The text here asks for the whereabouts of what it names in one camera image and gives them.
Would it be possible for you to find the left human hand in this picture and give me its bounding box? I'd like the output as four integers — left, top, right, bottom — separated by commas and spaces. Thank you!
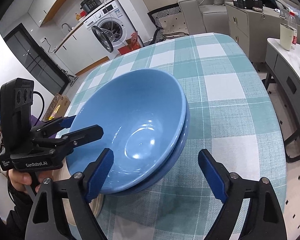
8, 169, 53, 193

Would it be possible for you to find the beige sofa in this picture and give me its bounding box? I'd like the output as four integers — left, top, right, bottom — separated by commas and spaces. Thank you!
177, 0, 300, 34

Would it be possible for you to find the blue ceramic bowl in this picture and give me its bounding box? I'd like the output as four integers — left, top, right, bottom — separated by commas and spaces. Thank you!
111, 104, 191, 196
66, 69, 187, 194

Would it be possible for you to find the patterned floor rug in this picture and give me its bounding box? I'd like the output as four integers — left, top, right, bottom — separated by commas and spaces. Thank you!
148, 3, 189, 45

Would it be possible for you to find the beige drawer cabinet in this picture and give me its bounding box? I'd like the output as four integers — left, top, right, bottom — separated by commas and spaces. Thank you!
225, 2, 287, 63

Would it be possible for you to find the white washing machine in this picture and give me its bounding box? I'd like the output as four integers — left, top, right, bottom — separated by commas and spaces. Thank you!
83, 0, 136, 54

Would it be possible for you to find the teal plaid tablecloth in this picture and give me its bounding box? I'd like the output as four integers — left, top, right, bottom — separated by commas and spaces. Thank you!
66, 33, 287, 239

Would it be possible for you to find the white marble coffee table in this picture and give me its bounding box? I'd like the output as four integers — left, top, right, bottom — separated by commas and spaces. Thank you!
264, 37, 300, 163

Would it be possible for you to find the brown cardboard box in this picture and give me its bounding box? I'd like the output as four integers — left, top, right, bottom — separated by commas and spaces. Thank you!
42, 93, 71, 122

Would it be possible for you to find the black rice cooker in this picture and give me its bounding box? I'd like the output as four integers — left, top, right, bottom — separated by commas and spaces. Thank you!
80, 0, 102, 14

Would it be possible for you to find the clear plastic bottle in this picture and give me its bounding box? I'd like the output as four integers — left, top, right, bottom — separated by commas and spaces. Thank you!
288, 10, 298, 49

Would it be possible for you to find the red cardboard box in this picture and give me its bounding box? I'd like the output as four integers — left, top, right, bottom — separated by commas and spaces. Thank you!
118, 31, 142, 55

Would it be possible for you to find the beige plate lower left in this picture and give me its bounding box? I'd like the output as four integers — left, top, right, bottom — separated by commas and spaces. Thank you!
54, 172, 105, 228

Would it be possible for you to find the beige tumbler cup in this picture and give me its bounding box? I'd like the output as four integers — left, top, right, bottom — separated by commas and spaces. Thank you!
280, 23, 294, 51

